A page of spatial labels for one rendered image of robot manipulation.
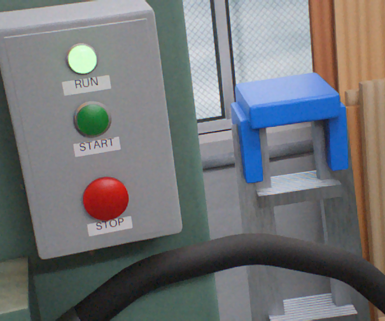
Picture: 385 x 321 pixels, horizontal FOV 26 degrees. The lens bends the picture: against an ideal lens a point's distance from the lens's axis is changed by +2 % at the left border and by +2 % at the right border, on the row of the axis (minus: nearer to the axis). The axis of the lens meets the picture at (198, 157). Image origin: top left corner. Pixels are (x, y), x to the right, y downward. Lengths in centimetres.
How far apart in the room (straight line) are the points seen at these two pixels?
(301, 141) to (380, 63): 32
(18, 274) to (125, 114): 15
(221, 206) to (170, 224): 164
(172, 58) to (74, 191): 12
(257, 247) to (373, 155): 133
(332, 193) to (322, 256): 85
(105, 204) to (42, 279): 12
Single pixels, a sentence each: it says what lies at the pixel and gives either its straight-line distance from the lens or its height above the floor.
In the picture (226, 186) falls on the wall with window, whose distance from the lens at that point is 219.
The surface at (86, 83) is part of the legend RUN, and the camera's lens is 53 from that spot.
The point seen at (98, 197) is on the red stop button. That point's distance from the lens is 54.
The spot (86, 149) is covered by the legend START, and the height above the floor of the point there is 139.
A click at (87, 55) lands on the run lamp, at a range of 52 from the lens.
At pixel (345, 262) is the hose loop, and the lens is 65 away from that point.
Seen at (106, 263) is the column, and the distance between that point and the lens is 64.
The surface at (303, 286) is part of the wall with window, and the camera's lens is 237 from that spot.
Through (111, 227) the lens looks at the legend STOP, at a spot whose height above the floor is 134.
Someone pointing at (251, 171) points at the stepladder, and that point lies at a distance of 144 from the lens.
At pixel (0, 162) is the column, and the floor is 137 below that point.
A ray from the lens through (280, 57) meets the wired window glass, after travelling 219.
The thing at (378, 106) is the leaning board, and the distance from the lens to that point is 190.
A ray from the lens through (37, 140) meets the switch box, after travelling 54.
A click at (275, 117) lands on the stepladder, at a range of 140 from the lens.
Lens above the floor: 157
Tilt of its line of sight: 20 degrees down
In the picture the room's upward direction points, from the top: 7 degrees counter-clockwise
